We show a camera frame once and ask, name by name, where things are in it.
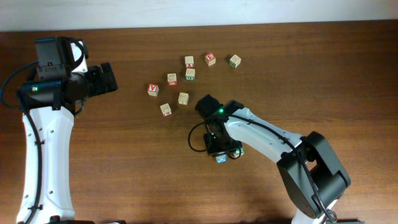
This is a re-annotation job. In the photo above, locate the wooden block blue side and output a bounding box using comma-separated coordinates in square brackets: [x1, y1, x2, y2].
[215, 154, 228, 164]

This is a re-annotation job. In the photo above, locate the green letter V block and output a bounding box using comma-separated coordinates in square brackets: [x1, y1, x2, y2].
[233, 148, 245, 158]

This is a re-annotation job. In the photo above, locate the wooden block yellow side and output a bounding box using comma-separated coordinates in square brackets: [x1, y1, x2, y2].
[178, 92, 189, 105]

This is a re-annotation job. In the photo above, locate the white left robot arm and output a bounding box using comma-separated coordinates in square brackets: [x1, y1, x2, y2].
[16, 37, 118, 223]

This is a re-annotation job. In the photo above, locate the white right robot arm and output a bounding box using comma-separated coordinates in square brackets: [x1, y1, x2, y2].
[195, 95, 351, 223]

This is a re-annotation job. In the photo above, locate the red letter A block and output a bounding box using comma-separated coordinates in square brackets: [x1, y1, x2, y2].
[147, 83, 159, 96]

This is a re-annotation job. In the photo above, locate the wooden block red bottom edge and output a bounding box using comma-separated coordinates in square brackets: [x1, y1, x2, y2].
[160, 103, 172, 117]

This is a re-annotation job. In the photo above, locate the wooden block green side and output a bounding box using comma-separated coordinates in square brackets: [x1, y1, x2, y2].
[185, 68, 195, 81]

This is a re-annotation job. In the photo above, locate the red letter E block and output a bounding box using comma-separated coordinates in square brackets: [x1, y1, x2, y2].
[205, 52, 216, 66]

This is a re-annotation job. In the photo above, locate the wooden block green corner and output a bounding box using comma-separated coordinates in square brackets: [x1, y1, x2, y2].
[229, 55, 241, 68]

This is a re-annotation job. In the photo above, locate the wooden block red X side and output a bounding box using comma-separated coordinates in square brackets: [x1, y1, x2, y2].
[184, 56, 195, 68]

